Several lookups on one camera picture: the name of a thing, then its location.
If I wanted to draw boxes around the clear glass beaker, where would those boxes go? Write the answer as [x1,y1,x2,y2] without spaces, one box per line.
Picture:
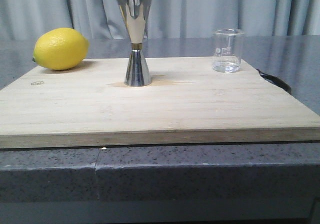
[212,29,245,73]

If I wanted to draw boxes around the steel double jigger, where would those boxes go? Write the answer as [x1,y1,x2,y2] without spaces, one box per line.
[117,0,152,87]

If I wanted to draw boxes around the light wooden cutting board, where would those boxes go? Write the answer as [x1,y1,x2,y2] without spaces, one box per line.
[0,57,320,148]

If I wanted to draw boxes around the grey curtain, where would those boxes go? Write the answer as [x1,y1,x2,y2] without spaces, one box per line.
[0,0,320,40]

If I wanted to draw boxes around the yellow lemon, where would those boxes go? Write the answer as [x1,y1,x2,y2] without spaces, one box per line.
[32,28,89,71]

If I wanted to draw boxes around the black board handle strap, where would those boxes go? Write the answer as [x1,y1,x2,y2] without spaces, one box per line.
[255,68,291,93]

